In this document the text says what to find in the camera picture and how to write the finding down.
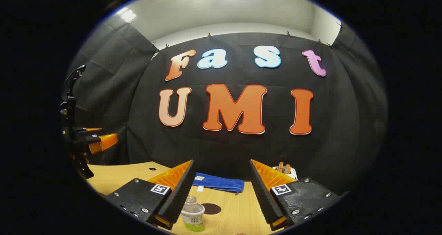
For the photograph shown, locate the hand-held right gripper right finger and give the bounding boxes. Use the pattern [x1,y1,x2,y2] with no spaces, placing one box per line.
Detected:
[249,159,340,231]

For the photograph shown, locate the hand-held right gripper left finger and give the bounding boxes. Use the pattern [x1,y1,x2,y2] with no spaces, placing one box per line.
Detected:
[105,160,195,230]

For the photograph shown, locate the clear water bottle green base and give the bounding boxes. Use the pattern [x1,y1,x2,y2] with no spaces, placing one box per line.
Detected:
[181,195,205,232]

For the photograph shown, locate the dark round coaster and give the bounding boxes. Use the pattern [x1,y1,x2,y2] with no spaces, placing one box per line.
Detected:
[201,203,222,215]

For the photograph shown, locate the white toaster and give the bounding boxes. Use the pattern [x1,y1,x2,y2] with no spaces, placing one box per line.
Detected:
[272,165,298,181]

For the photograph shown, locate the blue folded towel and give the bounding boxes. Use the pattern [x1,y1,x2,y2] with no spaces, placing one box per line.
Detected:
[192,173,245,195]

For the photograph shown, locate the black backdrop cloth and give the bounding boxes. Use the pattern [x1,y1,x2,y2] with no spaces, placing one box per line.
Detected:
[64,21,389,194]

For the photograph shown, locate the white ceiling light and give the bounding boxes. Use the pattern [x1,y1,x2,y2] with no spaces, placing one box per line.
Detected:
[119,8,137,23]

